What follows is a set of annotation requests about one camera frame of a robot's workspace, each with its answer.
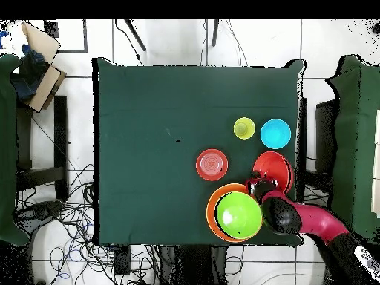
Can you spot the black pedestal foot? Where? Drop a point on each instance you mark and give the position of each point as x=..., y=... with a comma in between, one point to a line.
x=38, y=210

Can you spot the black stool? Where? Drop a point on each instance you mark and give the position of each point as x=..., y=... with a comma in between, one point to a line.
x=61, y=133

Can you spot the large orange plastic bowl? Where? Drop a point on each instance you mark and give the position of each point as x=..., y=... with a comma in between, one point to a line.
x=211, y=213

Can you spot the green plastic bowl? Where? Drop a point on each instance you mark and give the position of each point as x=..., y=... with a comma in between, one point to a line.
x=240, y=215

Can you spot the small orange-red plastic bowl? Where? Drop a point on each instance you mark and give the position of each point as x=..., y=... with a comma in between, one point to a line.
x=212, y=164

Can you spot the black tripod leg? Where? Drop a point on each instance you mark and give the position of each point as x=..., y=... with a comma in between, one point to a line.
x=135, y=35
x=215, y=32

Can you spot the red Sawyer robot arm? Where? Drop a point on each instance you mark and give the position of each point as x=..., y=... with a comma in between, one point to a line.
x=317, y=219

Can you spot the small cyan plastic bowl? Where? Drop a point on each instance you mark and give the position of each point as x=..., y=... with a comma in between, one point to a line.
x=275, y=134

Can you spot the green cloth covered side table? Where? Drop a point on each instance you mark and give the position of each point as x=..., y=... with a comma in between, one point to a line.
x=7, y=148
x=356, y=148

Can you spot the black floor frame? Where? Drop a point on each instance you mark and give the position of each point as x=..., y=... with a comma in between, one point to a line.
x=85, y=38

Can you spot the cardboard box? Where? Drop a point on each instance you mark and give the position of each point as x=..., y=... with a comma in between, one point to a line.
x=44, y=86

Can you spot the yellow plastic cup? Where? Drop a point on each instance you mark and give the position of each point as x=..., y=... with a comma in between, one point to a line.
x=244, y=128

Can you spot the dark blue cloth bag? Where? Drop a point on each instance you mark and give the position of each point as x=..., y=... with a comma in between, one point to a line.
x=29, y=74

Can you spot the dark green tablecloth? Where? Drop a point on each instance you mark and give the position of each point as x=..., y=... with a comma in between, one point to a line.
x=178, y=95

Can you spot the white box stack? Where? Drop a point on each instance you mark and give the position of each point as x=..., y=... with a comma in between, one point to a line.
x=377, y=166

